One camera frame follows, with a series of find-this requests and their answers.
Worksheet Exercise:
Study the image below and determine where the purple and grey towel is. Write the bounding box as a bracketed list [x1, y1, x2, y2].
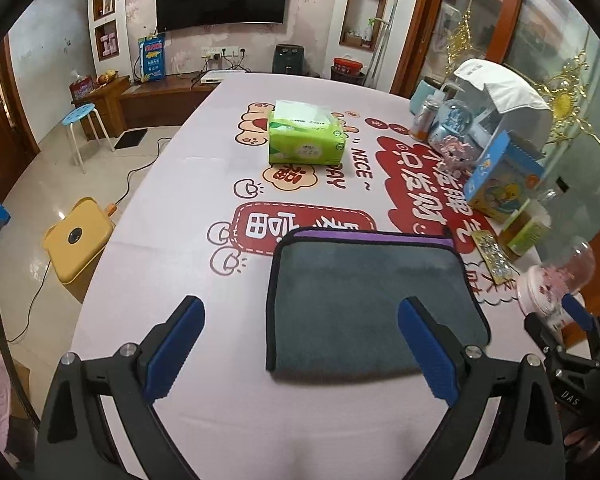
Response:
[265, 228, 491, 382]

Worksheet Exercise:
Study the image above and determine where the pink candy clear jar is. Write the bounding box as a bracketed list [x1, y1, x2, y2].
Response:
[516, 236, 596, 333]

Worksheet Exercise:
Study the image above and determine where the gold foil tray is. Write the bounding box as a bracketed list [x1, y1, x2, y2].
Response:
[470, 230, 519, 285]

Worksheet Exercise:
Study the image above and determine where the yellow liquid glass bottle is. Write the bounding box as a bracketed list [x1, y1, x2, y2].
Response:
[498, 188, 559, 261]

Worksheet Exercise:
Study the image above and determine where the yellow square stool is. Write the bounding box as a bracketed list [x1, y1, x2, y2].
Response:
[42, 197, 114, 284]

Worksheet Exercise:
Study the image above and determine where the blue picture book box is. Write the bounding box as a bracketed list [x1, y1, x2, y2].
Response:
[464, 130, 544, 223]

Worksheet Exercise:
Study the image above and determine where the pink plush toy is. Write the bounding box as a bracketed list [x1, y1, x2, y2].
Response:
[439, 136, 482, 179]

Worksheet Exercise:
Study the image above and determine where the white cloth covered appliance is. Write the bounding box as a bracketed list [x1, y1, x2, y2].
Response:
[452, 58, 553, 151]

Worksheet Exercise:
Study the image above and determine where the orange drink can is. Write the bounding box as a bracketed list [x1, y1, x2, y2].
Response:
[411, 93, 442, 142]

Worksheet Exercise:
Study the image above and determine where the snow globe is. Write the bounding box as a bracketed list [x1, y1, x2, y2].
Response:
[428, 99, 474, 154]

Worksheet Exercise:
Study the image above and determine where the wooden tv cabinet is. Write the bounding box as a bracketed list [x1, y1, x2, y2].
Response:
[72, 74, 216, 138]

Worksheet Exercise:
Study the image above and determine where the blue round stool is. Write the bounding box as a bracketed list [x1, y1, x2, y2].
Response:
[59, 102, 117, 175]

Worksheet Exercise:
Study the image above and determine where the brown wooden door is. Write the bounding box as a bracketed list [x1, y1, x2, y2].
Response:
[0, 36, 40, 203]

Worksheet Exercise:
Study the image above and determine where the green tissue pack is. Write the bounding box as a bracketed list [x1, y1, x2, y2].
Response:
[268, 100, 348, 166]

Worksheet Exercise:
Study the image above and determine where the light blue kettle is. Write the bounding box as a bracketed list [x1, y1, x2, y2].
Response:
[410, 76, 442, 115]

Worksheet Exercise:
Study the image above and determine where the red gift box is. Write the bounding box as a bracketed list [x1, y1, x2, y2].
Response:
[69, 75, 97, 102]

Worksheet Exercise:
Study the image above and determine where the white set-top box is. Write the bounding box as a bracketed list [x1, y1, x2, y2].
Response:
[199, 70, 246, 84]

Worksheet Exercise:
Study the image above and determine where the red lidded pot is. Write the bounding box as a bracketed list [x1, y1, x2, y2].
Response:
[330, 56, 365, 86]

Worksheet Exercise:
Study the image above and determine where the blue poster board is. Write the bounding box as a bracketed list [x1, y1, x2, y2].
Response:
[138, 34, 166, 82]

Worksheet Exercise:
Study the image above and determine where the dark green air fryer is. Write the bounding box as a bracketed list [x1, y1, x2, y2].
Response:
[272, 44, 304, 76]

